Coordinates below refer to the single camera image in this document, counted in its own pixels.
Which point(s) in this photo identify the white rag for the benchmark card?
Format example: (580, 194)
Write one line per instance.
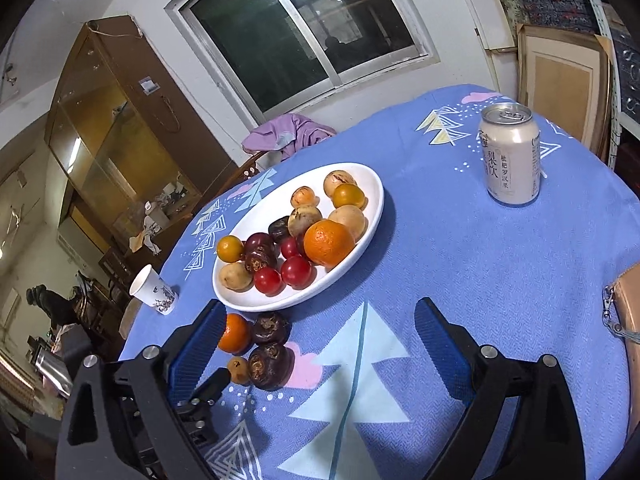
(150, 245)

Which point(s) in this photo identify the tan bag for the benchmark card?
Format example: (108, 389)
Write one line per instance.
(630, 300)

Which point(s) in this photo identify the silver metal bottle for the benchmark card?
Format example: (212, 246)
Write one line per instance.
(52, 370)

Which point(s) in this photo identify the orange mandarin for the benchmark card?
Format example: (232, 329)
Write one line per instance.
(234, 332)
(329, 242)

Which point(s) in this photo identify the dark brown water chestnut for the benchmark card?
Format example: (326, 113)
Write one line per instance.
(270, 366)
(259, 261)
(270, 327)
(280, 229)

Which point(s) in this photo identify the purple cloth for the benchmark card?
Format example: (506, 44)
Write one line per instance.
(280, 135)

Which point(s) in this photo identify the wooden glass cabinet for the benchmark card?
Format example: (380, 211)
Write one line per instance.
(125, 135)

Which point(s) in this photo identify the yellow orange persimmon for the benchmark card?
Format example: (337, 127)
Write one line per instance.
(348, 196)
(230, 248)

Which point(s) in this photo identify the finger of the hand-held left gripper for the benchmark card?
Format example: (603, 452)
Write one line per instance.
(215, 385)

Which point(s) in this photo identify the small yellow passion fruit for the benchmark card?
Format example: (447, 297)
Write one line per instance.
(238, 370)
(303, 196)

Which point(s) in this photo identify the white oval plate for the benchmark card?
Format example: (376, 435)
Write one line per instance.
(372, 192)

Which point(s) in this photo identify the red cherry tomato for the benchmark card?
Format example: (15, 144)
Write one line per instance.
(268, 280)
(297, 272)
(288, 247)

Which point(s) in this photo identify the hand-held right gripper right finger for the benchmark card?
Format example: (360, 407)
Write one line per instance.
(442, 350)

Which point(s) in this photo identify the pale beverage can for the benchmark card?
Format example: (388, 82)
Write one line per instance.
(510, 160)

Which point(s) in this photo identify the white paper cup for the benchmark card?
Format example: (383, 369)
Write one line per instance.
(150, 290)

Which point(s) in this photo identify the sliding glass window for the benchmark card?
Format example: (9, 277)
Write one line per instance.
(280, 35)

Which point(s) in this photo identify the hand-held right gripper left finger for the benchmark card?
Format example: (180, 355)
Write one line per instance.
(197, 345)

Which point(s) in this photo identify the wooden picture frame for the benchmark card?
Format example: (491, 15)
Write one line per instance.
(560, 85)

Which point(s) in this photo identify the white label sticker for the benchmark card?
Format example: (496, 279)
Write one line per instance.
(149, 86)

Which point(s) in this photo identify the dark red plum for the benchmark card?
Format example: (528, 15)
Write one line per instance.
(259, 242)

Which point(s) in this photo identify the wooden chair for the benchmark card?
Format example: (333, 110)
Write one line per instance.
(248, 166)

